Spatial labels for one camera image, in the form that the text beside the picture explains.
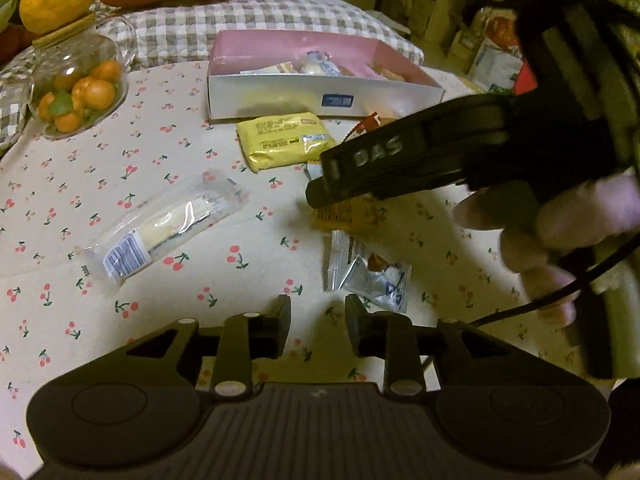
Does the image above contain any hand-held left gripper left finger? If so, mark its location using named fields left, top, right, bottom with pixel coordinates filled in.
left=100, top=294, right=292, bottom=401

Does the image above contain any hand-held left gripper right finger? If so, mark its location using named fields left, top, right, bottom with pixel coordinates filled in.
left=345, top=294, right=536, bottom=401

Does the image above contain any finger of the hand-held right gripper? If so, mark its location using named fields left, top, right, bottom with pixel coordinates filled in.
left=319, top=121, right=437, bottom=187
left=305, top=169, right=470, bottom=209

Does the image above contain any orange yellow snack packet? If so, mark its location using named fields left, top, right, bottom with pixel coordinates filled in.
left=309, top=195, right=388, bottom=233

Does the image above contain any red snack packet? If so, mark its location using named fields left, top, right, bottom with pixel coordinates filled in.
left=345, top=112, right=396, bottom=141

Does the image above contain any small clear snack packet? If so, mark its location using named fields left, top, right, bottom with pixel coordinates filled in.
left=324, top=230, right=412, bottom=315

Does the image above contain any brown biscuit packet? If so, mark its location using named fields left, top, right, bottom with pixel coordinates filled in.
left=369, top=60, right=407, bottom=83

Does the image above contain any white blue snack packet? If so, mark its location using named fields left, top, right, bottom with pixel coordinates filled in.
left=300, top=49, right=342, bottom=77

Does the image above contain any pink and silver box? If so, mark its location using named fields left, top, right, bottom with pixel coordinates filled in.
left=206, top=29, right=447, bottom=121

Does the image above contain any long clear bread packet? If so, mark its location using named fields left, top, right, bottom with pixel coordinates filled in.
left=84, top=169, right=251, bottom=286

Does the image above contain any person's right hand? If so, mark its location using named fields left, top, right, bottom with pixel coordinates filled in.
left=454, top=169, right=640, bottom=330

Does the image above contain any red bag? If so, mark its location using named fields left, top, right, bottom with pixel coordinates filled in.
left=515, top=57, right=538, bottom=93

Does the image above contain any white green carton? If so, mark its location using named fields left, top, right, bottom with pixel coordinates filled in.
left=467, top=35, right=523, bottom=93

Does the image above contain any brown cardboard box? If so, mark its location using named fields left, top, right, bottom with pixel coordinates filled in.
left=425, top=0, right=481, bottom=46

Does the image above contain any grey checked blanket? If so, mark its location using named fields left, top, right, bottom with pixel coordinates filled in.
left=0, top=0, right=423, bottom=150

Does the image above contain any cherry print tablecloth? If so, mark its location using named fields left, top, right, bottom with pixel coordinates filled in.
left=0, top=57, right=621, bottom=461

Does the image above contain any pile of small oranges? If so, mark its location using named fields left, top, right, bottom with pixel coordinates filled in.
left=37, top=60, right=123, bottom=133

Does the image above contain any glass jar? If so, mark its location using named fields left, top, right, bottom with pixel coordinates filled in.
left=29, top=12, right=136, bottom=141

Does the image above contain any black cable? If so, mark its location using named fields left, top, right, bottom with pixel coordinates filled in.
left=470, top=237, right=640, bottom=326

